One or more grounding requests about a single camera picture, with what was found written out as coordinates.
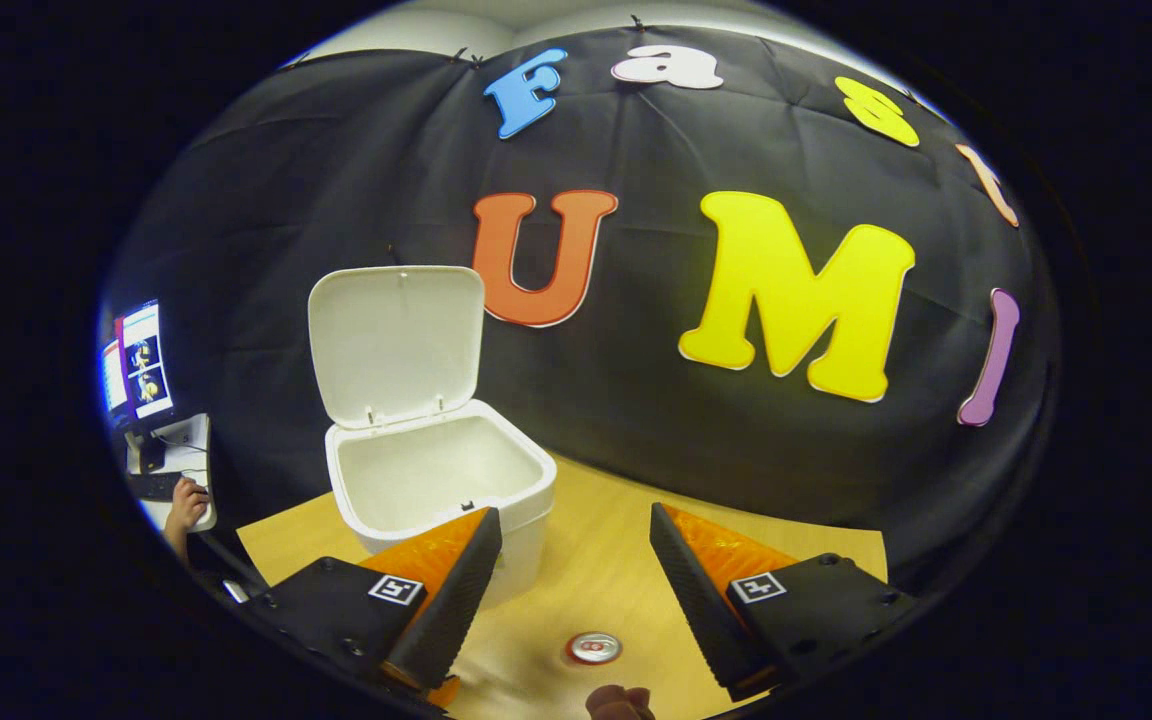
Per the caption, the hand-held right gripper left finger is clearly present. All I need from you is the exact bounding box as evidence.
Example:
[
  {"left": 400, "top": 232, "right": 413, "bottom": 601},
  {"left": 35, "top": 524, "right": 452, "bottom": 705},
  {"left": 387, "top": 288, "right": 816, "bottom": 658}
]
[{"left": 226, "top": 505, "right": 503, "bottom": 706}]

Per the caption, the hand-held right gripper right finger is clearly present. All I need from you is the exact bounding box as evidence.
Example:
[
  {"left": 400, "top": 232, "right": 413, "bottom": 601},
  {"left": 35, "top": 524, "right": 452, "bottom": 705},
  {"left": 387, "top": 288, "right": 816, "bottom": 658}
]
[{"left": 649, "top": 502, "right": 937, "bottom": 701}]

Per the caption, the red pop can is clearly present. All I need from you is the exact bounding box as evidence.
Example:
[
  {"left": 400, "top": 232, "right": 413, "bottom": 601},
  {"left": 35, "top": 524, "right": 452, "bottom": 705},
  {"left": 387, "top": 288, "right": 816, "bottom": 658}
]
[{"left": 566, "top": 632, "right": 623, "bottom": 666}]

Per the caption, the white desktop garbage bin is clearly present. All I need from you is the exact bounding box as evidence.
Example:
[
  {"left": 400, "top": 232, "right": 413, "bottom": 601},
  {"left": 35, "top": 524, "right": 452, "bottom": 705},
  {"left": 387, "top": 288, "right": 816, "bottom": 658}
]
[{"left": 307, "top": 265, "right": 558, "bottom": 611}]

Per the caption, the wooden desktop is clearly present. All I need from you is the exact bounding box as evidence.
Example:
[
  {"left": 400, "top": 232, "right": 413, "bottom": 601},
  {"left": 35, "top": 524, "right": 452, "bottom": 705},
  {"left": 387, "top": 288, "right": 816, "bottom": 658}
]
[{"left": 236, "top": 452, "right": 889, "bottom": 720}]

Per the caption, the white side table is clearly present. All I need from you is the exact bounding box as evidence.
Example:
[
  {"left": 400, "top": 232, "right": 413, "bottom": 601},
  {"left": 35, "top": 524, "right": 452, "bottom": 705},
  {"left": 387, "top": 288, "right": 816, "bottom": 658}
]
[{"left": 126, "top": 413, "right": 219, "bottom": 533}]

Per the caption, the computer monitor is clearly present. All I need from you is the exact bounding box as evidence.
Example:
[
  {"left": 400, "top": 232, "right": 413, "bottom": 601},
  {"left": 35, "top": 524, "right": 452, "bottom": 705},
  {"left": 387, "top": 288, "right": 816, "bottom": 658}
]
[
  {"left": 119, "top": 300, "right": 177, "bottom": 423},
  {"left": 99, "top": 340, "right": 129, "bottom": 416}
]

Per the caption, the black backdrop cloth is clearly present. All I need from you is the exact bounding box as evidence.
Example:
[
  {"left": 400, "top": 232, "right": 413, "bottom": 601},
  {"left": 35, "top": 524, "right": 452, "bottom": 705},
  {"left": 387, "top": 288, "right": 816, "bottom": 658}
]
[{"left": 101, "top": 25, "right": 1062, "bottom": 591}]

